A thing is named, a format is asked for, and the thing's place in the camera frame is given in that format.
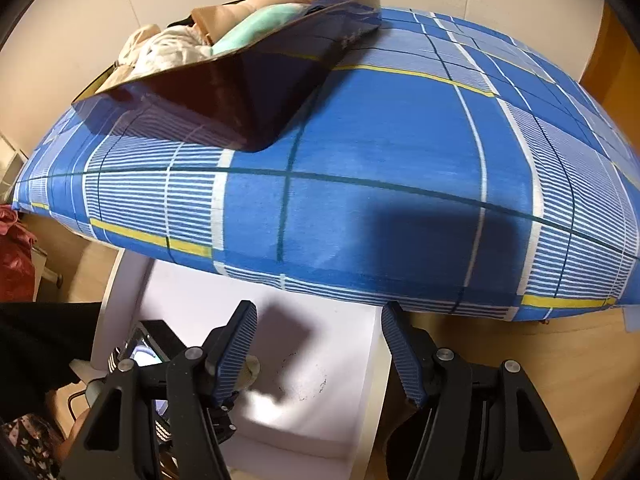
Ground teal socks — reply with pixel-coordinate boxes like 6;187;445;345
210;2;309;55

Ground white cloth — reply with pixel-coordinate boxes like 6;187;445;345
98;24;212;92

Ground blue plaid mattress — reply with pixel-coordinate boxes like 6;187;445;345
12;9;639;321

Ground wooden door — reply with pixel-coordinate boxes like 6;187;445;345
580;3;640;151

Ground peach cloth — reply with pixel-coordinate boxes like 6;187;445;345
191;0;314;44

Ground red satin fabric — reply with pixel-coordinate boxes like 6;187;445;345
0;205;36;302

